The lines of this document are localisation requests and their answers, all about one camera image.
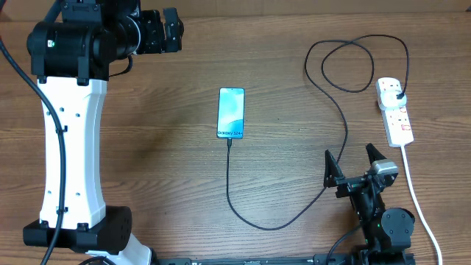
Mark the white USB wall charger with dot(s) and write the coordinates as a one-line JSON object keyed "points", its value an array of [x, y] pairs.
{"points": [[390, 100]]}

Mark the smartphone with blue screen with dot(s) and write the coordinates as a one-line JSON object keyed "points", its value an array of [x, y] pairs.
{"points": [[230, 121]]}

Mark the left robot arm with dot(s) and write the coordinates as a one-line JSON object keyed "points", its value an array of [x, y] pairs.
{"points": [[71, 50]]}

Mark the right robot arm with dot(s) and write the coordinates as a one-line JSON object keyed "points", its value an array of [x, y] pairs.
{"points": [[387, 232]]}

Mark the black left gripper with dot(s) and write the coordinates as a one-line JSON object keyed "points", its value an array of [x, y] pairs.
{"points": [[176, 30]]}

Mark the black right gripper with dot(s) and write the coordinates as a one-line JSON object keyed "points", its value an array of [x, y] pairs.
{"points": [[332, 179]]}

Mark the white power strip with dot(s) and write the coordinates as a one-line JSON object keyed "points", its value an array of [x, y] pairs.
{"points": [[396, 122]]}

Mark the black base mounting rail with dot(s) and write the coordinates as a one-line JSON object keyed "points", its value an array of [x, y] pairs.
{"points": [[250, 260]]}

